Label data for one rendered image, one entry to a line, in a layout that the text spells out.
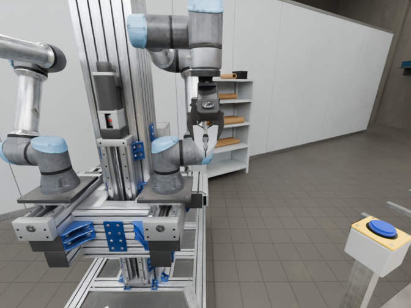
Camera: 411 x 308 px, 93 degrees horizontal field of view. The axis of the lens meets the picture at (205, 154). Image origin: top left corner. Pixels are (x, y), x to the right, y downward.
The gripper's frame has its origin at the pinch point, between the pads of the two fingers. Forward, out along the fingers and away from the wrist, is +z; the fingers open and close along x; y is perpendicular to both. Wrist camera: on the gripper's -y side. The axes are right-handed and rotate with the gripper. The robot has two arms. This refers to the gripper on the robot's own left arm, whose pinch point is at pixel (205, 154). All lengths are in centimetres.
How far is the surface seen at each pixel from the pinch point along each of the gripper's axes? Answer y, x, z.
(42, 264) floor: 81, 142, 132
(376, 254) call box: -20.2, -31.5, 12.5
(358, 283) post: -18.1, -32.5, 22.7
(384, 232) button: -18.8, -33.0, 8.7
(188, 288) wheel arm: -2.6, 5.5, 45.9
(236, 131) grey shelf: 299, -57, 65
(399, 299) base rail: 4, -75, 62
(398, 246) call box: -21.2, -33.7, 9.6
